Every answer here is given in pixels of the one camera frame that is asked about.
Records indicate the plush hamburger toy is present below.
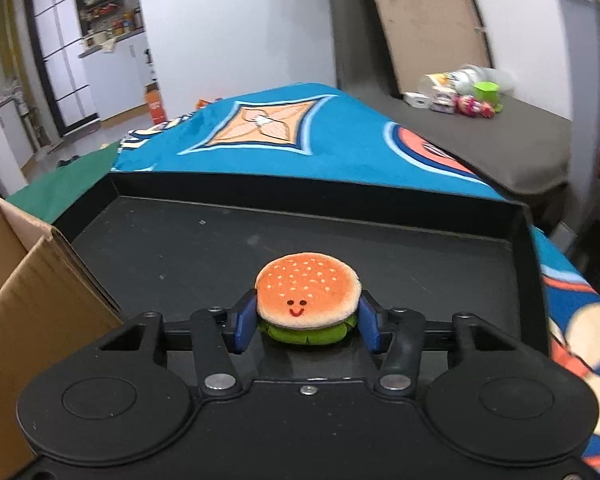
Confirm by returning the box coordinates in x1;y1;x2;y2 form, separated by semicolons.
254;252;362;346

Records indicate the blue patterned blanket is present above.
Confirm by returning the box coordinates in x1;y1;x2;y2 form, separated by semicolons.
112;84;600;473

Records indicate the brown framed board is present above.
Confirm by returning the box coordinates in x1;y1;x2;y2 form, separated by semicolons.
374;0;492;92

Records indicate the white kitchen cabinet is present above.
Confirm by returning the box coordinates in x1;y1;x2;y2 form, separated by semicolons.
80;32;152;120

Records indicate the grey bench cushion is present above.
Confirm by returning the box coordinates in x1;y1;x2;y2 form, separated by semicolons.
347;84;571;196

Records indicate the black shallow tray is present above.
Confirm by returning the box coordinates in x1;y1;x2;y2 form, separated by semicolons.
51;170;551;376

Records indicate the orange carton box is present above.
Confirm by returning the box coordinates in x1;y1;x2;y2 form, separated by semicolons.
145;82;166;125

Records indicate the green plastic cup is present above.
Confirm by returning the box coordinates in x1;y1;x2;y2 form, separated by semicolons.
474;80;503;113

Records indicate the white plastic bottle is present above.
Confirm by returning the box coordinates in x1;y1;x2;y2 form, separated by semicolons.
417;64;486;98

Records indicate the brown cardboard box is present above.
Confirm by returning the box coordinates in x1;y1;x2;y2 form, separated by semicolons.
0;198;122;479

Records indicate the green cloth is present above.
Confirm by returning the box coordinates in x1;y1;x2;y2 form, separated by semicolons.
7;142;120;224

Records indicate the black framed glass door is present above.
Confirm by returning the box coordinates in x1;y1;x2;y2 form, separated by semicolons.
23;0;97;136

